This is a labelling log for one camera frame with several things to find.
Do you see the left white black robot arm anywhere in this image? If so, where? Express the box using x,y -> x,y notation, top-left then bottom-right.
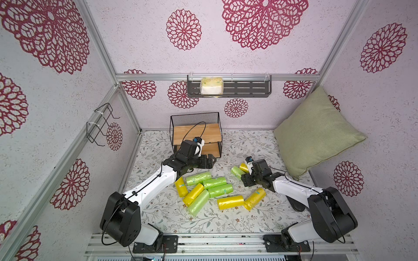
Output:
100,137 -> 217,252

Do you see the green cushion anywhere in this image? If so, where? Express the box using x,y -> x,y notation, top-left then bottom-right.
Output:
274,87 -> 367,179

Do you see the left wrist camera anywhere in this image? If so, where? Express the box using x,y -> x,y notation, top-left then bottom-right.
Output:
193,137 -> 205,157

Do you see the yellow trash bag roll right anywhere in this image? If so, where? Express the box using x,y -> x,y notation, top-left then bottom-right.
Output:
244,188 -> 266,211

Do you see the yellow trash bag roll left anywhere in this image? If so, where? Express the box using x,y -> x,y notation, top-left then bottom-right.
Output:
175,177 -> 188,198

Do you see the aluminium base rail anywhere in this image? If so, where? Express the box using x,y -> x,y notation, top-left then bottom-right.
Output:
84,233 -> 359,259

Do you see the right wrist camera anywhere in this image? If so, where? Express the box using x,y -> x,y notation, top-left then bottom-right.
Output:
245,156 -> 254,174

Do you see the pale green trash bag roll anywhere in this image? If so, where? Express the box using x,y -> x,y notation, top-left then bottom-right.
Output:
188,190 -> 210,216

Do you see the yellow trash bag roll far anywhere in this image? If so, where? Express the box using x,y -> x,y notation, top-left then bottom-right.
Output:
239,163 -> 249,174

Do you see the grey wall metal rack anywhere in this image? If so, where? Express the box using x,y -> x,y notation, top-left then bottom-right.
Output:
187,74 -> 272,98

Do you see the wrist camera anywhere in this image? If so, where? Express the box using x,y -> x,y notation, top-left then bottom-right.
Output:
245,156 -> 254,174
193,137 -> 205,157

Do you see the yellow trash bag roll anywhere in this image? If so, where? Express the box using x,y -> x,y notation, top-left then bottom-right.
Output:
244,188 -> 266,211
217,195 -> 244,210
239,163 -> 249,174
175,177 -> 188,198

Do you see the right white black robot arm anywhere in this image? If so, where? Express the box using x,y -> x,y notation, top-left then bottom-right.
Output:
241,157 -> 358,248

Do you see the black wire wooden shelf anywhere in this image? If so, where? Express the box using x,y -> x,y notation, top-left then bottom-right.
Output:
169,112 -> 223,158

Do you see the yellow trash bag roll diagonal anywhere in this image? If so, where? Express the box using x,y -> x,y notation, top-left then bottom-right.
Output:
183,183 -> 205,207

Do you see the white sponge block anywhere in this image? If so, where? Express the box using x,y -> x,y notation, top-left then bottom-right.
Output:
200,77 -> 224,96

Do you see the yellow trash bag roll centre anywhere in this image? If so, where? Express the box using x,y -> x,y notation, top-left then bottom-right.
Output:
217,195 -> 244,210

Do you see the black wire wall hook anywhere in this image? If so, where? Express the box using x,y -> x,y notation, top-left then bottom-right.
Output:
86,102 -> 120,147

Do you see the green trash bag roll top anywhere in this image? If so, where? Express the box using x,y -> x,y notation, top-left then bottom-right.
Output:
186,172 -> 212,186

